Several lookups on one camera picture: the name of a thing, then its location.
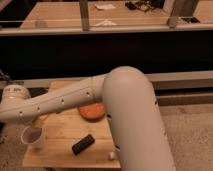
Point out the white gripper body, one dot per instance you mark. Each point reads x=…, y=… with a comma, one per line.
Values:
x=38, y=123

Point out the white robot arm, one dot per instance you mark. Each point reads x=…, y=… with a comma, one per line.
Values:
x=131, y=107

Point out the small wooden table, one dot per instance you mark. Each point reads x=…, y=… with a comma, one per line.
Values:
x=62, y=131

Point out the black rectangular block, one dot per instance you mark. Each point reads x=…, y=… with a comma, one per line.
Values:
x=82, y=144

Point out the orange bowl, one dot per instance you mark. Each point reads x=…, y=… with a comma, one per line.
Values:
x=92, y=112

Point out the folded white paper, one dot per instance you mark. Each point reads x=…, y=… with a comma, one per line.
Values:
x=105, y=22

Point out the white paper sheet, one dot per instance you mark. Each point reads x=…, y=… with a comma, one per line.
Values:
x=105, y=6

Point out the black device on desk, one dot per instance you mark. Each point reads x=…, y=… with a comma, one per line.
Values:
x=191, y=20

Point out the metal clamp bracket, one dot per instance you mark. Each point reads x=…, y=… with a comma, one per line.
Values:
x=8, y=80

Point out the grey metal post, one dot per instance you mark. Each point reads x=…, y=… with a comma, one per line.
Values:
x=84, y=14
x=181, y=9

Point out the grey metal post right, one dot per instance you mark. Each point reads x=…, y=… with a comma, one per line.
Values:
x=181, y=9

